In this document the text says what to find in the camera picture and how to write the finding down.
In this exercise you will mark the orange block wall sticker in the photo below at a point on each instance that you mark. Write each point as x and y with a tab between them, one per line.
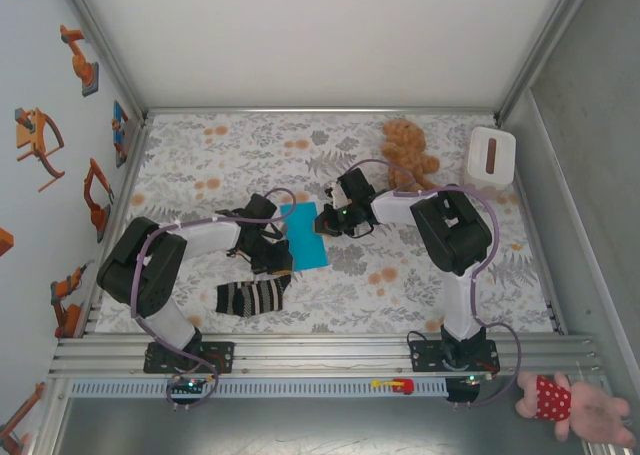
5	242

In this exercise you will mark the turquoise cloth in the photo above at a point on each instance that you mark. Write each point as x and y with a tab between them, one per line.
305	240

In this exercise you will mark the pink plush toy polka-dot dress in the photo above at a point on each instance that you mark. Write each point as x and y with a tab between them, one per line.
595	415

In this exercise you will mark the white tissue box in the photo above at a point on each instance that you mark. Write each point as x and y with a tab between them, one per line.
477	155

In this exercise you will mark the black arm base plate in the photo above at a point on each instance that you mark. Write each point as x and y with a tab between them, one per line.
425	357
222	357

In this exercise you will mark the black white striped sock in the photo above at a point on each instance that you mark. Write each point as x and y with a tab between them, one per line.
250	297

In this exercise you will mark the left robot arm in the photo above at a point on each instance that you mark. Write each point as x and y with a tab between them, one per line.
145	270

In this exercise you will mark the red yellow small toy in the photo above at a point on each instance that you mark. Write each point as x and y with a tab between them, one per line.
402	386

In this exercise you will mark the aluminium frame side rail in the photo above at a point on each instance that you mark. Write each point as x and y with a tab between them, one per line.
121	200
546	280

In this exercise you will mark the aluminium frame post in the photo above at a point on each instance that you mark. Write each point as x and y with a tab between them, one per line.
550	40
100	40

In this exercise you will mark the floral patterned table mat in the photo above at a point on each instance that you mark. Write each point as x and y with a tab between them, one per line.
350	300

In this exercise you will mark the brown teddy bear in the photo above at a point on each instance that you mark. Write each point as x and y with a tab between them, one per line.
405	145

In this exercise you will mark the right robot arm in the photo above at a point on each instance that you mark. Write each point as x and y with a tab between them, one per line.
450	230

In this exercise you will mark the blue orange machine wall sticker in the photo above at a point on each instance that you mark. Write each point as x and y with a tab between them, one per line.
119	130

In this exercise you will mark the aluminium frame cross rail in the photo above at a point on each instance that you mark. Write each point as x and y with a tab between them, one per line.
320	110

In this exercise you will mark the aluminium mounting rail beam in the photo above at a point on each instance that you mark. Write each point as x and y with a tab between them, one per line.
325	355

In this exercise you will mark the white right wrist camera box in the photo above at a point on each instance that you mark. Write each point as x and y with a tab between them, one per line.
340	197

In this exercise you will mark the orange gripper wall sticker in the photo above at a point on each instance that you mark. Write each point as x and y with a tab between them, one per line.
32	135

